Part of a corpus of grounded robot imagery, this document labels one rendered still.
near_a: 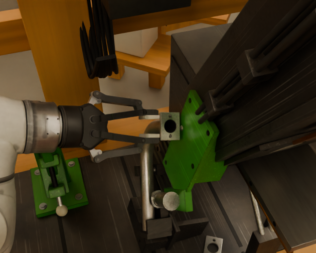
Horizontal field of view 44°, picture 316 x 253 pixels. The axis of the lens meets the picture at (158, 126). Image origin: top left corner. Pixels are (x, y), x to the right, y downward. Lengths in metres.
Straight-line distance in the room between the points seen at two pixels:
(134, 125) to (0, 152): 0.65
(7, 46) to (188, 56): 0.44
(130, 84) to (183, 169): 1.96
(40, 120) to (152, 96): 2.00
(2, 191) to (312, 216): 0.54
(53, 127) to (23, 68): 2.35
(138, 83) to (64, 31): 1.83
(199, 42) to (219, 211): 0.42
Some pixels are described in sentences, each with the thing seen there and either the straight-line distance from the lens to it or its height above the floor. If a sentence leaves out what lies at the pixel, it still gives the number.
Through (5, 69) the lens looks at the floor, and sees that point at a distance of 3.03.
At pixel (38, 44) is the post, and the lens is 0.93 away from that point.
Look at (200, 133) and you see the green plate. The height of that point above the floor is 1.24.
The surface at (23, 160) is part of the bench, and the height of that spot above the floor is 0.88.
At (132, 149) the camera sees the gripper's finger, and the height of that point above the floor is 1.20.
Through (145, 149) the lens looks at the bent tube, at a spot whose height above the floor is 1.09.
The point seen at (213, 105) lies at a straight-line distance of 0.60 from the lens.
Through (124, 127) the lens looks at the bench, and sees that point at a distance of 1.22.
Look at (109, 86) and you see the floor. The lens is 2.71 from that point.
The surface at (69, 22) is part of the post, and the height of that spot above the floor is 1.30.
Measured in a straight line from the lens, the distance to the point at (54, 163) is 0.95.
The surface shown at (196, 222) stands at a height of 0.96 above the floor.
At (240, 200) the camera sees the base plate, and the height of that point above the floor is 0.90.
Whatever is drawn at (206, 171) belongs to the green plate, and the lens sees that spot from 0.78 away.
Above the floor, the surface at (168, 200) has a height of 1.09.
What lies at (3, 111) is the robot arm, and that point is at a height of 1.35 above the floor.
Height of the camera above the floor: 1.77
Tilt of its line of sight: 47 degrees down
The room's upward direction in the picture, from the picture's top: straight up
